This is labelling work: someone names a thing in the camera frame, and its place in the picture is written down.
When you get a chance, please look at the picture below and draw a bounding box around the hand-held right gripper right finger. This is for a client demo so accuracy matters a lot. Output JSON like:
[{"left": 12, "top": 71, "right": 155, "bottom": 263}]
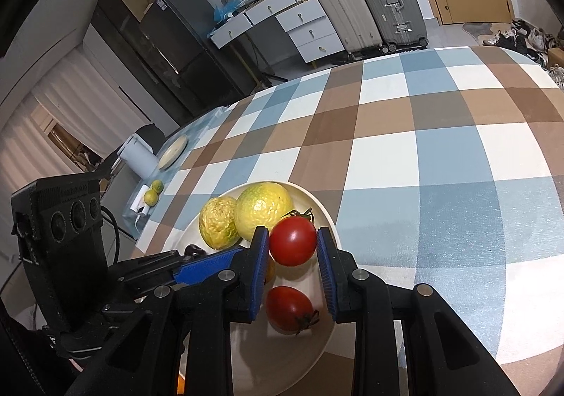
[{"left": 316, "top": 226, "right": 523, "bottom": 396}]

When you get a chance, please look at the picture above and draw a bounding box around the yellow wrinkled passion fruit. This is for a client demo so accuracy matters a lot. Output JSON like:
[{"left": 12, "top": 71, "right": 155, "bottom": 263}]
[
  {"left": 199, "top": 197, "right": 242, "bottom": 250},
  {"left": 233, "top": 181, "right": 294, "bottom": 242}
]

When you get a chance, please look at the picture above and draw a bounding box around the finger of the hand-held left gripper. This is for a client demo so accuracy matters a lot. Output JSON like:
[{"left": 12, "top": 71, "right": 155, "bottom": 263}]
[
  {"left": 172, "top": 246, "right": 245, "bottom": 286},
  {"left": 106, "top": 250, "right": 186, "bottom": 291}
]

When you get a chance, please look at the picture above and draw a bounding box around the dark glass-door cabinet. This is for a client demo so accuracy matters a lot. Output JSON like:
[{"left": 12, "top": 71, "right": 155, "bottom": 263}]
[{"left": 84, "top": 0, "right": 195, "bottom": 128}]

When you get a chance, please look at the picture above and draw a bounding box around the cream round plate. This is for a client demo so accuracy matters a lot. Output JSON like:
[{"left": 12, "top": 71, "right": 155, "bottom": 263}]
[{"left": 174, "top": 182, "right": 338, "bottom": 396}]

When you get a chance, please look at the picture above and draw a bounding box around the red tomato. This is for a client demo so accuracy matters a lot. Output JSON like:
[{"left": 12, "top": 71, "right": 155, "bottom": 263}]
[
  {"left": 269, "top": 210, "right": 318, "bottom": 267},
  {"left": 265, "top": 286, "right": 320, "bottom": 336}
]

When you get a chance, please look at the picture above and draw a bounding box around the grey refrigerator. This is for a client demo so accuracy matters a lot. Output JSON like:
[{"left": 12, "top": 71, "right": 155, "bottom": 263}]
[{"left": 140, "top": 0, "right": 258, "bottom": 123}]

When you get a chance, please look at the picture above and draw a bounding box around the white curtain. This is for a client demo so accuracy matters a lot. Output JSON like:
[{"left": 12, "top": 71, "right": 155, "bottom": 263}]
[{"left": 0, "top": 48, "right": 151, "bottom": 212}]

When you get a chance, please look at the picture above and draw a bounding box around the beige suitcase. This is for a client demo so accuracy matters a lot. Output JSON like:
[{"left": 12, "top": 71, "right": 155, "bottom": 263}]
[{"left": 304, "top": 0, "right": 383, "bottom": 55}]

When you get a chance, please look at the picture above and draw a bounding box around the grey door mat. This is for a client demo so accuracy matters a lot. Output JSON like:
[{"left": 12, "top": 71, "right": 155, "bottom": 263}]
[{"left": 462, "top": 21, "right": 514, "bottom": 44}]

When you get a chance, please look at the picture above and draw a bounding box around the small cream plate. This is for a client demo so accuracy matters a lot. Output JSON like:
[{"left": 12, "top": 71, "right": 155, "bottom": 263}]
[{"left": 158, "top": 136, "right": 189, "bottom": 171}]

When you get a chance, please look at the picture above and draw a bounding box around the white drawer desk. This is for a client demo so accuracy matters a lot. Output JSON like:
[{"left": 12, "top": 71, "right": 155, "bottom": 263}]
[{"left": 209, "top": 0, "right": 347, "bottom": 66}]

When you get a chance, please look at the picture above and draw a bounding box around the white kettle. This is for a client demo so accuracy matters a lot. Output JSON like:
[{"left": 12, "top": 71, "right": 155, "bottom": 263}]
[{"left": 117, "top": 135, "right": 159, "bottom": 178}]

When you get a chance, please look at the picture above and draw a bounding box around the white charger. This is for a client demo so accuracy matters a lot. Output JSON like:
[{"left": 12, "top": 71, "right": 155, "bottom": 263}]
[{"left": 130, "top": 195, "right": 151, "bottom": 220}]

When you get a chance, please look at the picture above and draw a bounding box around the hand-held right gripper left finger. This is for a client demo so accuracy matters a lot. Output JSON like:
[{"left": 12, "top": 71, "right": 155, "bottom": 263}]
[{"left": 64, "top": 226, "right": 270, "bottom": 396}]

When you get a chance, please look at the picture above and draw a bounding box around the black cable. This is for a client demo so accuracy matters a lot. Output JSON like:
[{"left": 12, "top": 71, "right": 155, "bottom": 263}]
[{"left": 101, "top": 206, "right": 122, "bottom": 264}]

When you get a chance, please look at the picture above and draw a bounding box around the blue plastic bag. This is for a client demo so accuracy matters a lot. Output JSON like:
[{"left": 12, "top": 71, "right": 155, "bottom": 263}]
[{"left": 214, "top": 0, "right": 245, "bottom": 22}]

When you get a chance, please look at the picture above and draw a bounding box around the pile of sneakers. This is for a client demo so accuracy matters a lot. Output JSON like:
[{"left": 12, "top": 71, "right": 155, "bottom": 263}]
[{"left": 482, "top": 19, "right": 564, "bottom": 88}]

